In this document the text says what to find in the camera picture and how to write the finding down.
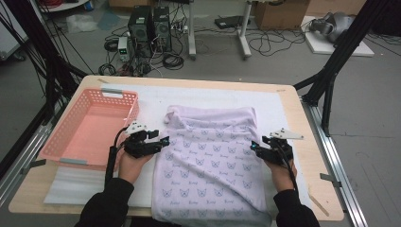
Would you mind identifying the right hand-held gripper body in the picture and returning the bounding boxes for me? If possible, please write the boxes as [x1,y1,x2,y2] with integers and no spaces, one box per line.
[256,127,305,166]

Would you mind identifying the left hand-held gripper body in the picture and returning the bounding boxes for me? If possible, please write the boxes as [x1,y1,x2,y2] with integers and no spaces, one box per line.
[123,120,163,159]

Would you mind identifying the lilac cat-print towel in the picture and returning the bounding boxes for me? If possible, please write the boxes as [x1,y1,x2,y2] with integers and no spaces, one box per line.
[150,104,273,227]

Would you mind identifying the pink plastic basket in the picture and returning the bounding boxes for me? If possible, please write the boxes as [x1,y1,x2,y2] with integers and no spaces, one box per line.
[37,88,141,171]

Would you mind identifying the person's left hand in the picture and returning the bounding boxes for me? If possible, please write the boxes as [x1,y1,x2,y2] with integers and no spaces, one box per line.
[117,150,155,185]

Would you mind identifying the person's right hand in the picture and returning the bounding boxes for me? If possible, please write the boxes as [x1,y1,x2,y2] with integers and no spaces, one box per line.
[264,159,298,193]

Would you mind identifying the grey metal clamp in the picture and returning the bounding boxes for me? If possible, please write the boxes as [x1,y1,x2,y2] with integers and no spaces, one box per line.
[20,159,47,175]
[320,172,342,188]

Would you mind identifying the white foam mat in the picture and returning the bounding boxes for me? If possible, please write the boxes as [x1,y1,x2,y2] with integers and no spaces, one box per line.
[44,83,313,214]

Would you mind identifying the thin wooden strip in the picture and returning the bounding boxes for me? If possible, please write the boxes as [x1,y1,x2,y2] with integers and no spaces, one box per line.
[307,185,330,218]

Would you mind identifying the grey bench power supply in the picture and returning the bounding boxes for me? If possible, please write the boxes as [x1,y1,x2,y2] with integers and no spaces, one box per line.
[117,36,131,62]

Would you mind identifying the black computer tower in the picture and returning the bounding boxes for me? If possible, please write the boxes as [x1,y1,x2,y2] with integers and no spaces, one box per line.
[127,5,154,58]
[152,6,173,53]

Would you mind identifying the white floor board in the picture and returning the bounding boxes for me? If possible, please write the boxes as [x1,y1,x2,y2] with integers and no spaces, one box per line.
[301,15,375,58]

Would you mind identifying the white desk leg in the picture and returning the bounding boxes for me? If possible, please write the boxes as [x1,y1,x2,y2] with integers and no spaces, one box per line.
[187,0,198,61]
[237,0,253,61]

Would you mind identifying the white power strip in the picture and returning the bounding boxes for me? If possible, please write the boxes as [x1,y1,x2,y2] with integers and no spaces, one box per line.
[171,24,189,35]

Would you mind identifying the flat black device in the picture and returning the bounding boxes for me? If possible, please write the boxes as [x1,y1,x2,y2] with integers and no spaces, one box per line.
[214,14,252,30]

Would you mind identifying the brown cardboard box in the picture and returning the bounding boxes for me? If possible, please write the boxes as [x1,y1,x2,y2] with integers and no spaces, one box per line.
[306,0,368,17]
[253,0,311,31]

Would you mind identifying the clear plastic bag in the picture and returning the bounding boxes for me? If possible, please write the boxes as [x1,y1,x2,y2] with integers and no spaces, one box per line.
[64,13,98,34]

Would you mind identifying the grey rounded device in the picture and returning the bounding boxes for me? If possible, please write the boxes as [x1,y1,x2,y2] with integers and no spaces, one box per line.
[308,11,356,44]

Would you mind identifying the round white table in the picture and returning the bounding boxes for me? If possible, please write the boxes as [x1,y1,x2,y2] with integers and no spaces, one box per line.
[37,0,91,13]

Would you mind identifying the white cabinet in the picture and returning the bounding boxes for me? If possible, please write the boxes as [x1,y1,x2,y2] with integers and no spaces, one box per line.
[0,0,29,61]

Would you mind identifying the right hand-held gripper cable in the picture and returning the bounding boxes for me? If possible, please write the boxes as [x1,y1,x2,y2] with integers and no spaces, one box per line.
[273,140,301,193]

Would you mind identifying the hand-held gripper cable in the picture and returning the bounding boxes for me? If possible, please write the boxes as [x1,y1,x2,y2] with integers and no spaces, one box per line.
[273,140,301,193]
[104,126,131,187]

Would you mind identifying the left hand-held gripper cable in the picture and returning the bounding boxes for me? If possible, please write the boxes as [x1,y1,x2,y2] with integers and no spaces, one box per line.
[104,126,131,187]

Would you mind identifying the aluminium frame rail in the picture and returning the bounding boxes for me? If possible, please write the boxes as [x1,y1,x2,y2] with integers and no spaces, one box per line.
[0,122,55,207]
[301,97,368,227]

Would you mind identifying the coiled black cable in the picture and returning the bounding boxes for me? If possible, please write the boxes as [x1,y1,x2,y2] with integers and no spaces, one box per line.
[97,62,117,77]
[162,53,185,71]

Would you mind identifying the tangled black floor cables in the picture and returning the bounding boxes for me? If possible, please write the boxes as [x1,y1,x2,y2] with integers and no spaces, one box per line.
[247,27,308,58]

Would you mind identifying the black frame stand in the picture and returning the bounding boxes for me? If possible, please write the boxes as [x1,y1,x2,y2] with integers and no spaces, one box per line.
[0,0,89,181]
[292,0,395,137]

